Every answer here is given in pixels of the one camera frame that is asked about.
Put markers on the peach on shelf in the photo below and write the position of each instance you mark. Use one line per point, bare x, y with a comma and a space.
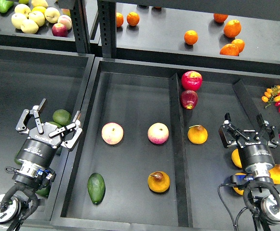
65, 20

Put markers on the orange front right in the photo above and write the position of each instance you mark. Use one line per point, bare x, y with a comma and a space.
230, 49

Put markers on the black middle tray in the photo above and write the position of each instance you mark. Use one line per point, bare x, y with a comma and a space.
135, 95

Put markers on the pink apple right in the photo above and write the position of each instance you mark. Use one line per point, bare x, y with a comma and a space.
158, 133

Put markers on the pink apple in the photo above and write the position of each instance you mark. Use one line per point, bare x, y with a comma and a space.
158, 133
112, 133

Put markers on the yellow pear upper right compartment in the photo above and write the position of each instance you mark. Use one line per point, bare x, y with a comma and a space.
197, 134

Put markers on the green avocado long left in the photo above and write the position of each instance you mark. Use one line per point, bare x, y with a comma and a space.
16, 160

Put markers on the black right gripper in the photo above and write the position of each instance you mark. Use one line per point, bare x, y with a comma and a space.
253, 146

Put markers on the pale yellow pear left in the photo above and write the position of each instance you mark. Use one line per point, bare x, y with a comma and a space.
17, 19

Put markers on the yellow pear under gripper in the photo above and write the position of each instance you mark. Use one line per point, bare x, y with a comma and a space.
236, 159

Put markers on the black shelf post left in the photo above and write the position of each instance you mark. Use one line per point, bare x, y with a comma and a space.
79, 23

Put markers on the dark green avocado bottom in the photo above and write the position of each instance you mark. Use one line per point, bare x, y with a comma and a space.
44, 192

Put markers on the green avocado top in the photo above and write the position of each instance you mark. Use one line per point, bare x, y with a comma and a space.
62, 117

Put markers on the black tray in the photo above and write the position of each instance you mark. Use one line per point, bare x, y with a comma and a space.
135, 95
27, 76

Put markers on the large orange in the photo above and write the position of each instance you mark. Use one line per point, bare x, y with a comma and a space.
232, 28

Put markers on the cherry tomato bunch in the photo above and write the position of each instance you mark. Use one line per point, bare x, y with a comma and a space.
272, 97

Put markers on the pale yellow pear middle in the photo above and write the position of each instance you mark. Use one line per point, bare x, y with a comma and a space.
38, 17

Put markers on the pale yellow pear front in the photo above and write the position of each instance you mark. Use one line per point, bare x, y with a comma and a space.
28, 26

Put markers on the red apple on shelf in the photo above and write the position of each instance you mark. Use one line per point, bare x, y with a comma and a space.
59, 30

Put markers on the orange middle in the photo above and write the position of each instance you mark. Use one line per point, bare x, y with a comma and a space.
190, 37

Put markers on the black left tray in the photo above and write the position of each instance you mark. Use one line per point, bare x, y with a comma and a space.
27, 76

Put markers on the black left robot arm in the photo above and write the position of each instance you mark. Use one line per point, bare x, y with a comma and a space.
21, 201

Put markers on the black tray divider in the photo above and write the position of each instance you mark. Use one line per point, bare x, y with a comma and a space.
179, 155

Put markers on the dark red apple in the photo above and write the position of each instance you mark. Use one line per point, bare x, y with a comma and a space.
189, 99

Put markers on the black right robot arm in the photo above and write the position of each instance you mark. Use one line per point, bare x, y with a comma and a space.
260, 195

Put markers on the pink apple left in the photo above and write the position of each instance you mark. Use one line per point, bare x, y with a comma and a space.
112, 133

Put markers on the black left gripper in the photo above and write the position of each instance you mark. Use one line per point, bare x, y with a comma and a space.
43, 141

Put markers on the orange right small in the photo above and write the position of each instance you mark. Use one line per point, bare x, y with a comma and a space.
239, 43

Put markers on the bright red apple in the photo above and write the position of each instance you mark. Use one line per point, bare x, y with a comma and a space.
191, 80

